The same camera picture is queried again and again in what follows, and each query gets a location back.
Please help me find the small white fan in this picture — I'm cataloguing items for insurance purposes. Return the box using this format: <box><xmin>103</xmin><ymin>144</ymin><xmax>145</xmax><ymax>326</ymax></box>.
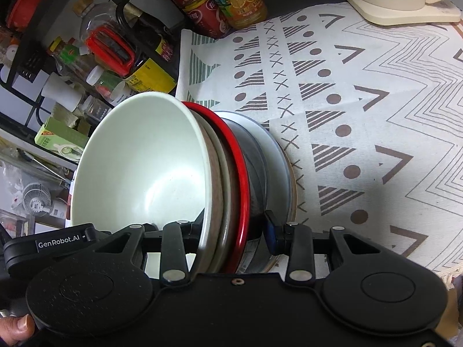
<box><xmin>20</xmin><ymin>182</ymin><xmax>55</xmax><ymax>217</ymax></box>

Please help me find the person's left hand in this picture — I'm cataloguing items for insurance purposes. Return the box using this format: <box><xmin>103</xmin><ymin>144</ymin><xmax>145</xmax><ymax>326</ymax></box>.
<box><xmin>0</xmin><ymin>314</ymin><xmax>36</xmax><ymax>341</ymax></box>

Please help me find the red tray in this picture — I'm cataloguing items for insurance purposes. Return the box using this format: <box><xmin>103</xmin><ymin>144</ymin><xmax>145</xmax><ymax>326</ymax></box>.
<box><xmin>5</xmin><ymin>0</ymin><xmax>73</xmax><ymax>31</ymax></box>

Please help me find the clear bottle with gold cap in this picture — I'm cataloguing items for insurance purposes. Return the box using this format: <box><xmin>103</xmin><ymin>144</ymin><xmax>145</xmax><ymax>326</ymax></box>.
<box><xmin>70</xmin><ymin>0</ymin><xmax>124</xmax><ymax>44</ymax></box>

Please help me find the dark steel bowl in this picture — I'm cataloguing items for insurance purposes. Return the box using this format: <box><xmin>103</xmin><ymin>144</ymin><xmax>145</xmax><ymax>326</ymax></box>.
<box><xmin>217</xmin><ymin>110</ymin><xmax>269</xmax><ymax>225</ymax></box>

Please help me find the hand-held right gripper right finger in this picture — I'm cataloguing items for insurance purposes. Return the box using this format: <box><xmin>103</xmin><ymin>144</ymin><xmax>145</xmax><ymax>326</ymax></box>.
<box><xmin>264</xmin><ymin>210</ymin><xmax>393</xmax><ymax>283</ymax></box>

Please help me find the white cap seasoning bottle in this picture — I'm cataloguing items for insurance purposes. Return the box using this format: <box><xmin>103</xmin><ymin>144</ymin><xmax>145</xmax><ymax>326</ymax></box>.
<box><xmin>87</xmin><ymin>65</ymin><xmax>127</xmax><ymax>98</ymax></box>

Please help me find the small glass jar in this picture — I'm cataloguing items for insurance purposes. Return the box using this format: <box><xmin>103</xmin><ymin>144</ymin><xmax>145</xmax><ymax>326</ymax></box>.
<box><xmin>74</xmin><ymin>94</ymin><xmax>113</xmax><ymax>121</ymax></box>

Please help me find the cream kettle base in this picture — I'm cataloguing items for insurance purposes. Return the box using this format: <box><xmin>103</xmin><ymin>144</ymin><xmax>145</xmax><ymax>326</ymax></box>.
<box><xmin>338</xmin><ymin>0</ymin><xmax>463</xmax><ymax>26</ymax></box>

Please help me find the red plastic box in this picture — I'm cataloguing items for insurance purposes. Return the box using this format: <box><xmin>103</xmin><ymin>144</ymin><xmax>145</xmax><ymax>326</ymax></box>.
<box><xmin>85</xmin><ymin>22</ymin><xmax>136</xmax><ymax>76</ymax></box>

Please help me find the dark glass sauce bottle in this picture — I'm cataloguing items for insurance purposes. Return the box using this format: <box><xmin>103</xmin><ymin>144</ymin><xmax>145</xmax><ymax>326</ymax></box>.
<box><xmin>117</xmin><ymin>2</ymin><xmax>176</xmax><ymax>64</ymax></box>

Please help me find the green label bottle yellow cap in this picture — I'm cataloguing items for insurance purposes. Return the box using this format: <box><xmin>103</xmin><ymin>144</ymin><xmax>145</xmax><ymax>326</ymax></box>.
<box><xmin>49</xmin><ymin>36</ymin><xmax>95</xmax><ymax>80</ymax></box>

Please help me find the pale green bowl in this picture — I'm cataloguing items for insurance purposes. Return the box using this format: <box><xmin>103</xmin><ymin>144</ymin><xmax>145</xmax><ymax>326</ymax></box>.
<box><xmin>69</xmin><ymin>91</ymin><xmax>214</xmax><ymax>272</ymax></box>

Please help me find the green carton box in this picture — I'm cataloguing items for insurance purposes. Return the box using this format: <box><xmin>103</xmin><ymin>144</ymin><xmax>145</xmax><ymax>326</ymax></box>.
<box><xmin>34</xmin><ymin>116</ymin><xmax>91</xmax><ymax>161</ymax></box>

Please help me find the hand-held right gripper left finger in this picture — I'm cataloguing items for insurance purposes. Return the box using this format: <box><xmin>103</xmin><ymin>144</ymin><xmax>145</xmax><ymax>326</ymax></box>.
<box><xmin>95</xmin><ymin>211</ymin><xmax>207</xmax><ymax>284</ymax></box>

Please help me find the white cup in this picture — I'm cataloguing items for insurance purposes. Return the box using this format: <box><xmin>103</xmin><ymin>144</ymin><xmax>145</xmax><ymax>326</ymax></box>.
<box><xmin>41</xmin><ymin>72</ymin><xmax>85</xmax><ymax>111</ymax></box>

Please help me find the red plate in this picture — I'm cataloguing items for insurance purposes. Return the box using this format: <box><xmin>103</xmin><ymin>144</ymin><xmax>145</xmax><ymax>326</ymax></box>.
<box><xmin>181</xmin><ymin>101</ymin><xmax>251</xmax><ymax>273</ymax></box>

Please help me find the patterned tablecloth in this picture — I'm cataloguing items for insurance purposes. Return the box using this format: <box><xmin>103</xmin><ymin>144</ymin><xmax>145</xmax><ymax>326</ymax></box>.
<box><xmin>175</xmin><ymin>2</ymin><xmax>463</xmax><ymax>286</ymax></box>

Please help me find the black wire rack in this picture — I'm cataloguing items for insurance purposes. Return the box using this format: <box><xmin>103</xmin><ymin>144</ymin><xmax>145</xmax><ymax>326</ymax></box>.
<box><xmin>0</xmin><ymin>0</ymin><xmax>181</xmax><ymax>131</ymax></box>

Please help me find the beige plate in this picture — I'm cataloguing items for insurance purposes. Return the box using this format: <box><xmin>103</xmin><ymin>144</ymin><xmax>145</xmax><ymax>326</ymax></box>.
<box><xmin>188</xmin><ymin>110</ymin><xmax>234</xmax><ymax>273</ymax></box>

